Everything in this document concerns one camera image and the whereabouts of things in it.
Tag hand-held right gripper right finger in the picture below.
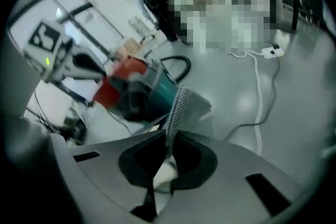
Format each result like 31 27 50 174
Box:
153 84 316 224

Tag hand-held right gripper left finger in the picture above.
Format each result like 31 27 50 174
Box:
49 130 169 224

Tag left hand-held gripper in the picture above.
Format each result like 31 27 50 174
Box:
22 19 108 84

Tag red vacuum cleaner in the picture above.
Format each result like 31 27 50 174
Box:
93 56 181 123

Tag cardboard boxes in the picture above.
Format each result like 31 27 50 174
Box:
114 37 144 58

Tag black trash bin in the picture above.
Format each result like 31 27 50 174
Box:
134 0 180 42

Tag small white power strip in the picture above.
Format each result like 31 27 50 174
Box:
260 44 285 60

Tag black vacuum hose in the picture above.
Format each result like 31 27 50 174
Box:
159 55 192 82

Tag thick white cord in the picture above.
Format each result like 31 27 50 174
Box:
228 50 264 156

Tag grey floor cable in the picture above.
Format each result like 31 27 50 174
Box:
225 56 281 141

